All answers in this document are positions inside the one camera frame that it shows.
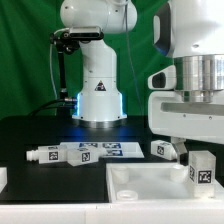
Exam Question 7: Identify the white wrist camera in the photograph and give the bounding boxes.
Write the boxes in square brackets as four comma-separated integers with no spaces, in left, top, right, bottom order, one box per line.
[148,65,177,90]

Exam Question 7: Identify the white left bracket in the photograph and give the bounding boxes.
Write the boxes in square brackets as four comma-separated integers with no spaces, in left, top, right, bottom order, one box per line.
[0,167,7,193]

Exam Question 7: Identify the fiducial marker sheet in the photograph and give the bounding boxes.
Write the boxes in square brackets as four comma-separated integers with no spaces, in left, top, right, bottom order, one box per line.
[61,142,144,158]

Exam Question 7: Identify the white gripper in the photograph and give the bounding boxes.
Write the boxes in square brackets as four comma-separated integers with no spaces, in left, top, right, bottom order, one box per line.
[148,91,224,165]

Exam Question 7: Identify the green backdrop curtain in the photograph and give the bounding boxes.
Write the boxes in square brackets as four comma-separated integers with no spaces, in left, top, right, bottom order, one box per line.
[0,0,171,119]

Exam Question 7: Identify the black cable bundle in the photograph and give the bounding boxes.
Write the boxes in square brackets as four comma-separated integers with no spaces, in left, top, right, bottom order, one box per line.
[28,43,79,117]

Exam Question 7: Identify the white square tabletop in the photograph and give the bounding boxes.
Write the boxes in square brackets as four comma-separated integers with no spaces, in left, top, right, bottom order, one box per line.
[105,162,224,203]

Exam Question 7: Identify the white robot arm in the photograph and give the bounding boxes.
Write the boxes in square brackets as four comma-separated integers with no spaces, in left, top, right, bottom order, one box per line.
[60,0,224,148]

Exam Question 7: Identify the black mounted camera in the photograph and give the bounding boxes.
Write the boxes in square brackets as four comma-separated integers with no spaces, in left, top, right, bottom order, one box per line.
[50,26,104,55]

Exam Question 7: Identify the white front rail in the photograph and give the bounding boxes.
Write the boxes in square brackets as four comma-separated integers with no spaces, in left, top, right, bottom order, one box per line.
[0,200,224,224]

